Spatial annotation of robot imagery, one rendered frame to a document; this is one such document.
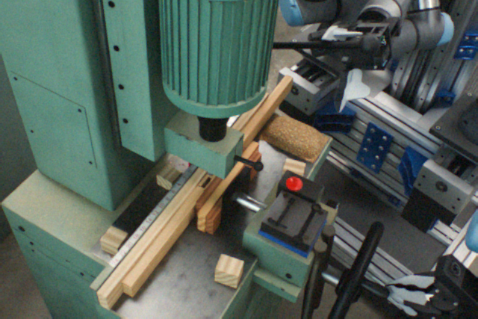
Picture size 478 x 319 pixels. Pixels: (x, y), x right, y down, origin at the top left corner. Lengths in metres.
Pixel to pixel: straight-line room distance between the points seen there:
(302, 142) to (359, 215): 0.86
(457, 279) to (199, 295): 0.44
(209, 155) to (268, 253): 0.21
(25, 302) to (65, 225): 0.88
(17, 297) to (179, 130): 1.23
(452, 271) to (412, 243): 1.07
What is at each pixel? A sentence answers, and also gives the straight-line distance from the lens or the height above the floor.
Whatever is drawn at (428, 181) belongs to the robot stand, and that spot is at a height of 0.73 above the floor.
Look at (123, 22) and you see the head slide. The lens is 0.85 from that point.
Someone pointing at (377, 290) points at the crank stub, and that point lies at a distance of 1.03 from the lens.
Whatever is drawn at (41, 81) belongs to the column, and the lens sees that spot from 1.04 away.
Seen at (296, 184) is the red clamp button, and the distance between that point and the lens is 1.00.
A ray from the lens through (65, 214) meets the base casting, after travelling 1.25.
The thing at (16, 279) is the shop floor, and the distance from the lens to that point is 2.13.
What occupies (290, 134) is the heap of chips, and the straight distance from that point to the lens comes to 1.21.
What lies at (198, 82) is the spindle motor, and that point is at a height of 1.27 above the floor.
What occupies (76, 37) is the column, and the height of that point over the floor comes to 1.28.
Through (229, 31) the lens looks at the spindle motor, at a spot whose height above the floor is 1.36.
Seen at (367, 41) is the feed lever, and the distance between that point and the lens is 0.90.
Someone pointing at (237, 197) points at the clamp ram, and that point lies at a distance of 1.05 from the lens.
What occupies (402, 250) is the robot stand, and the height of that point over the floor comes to 0.21.
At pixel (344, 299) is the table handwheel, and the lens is 1.02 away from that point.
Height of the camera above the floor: 1.81
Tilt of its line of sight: 47 degrees down
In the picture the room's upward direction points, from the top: 6 degrees clockwise
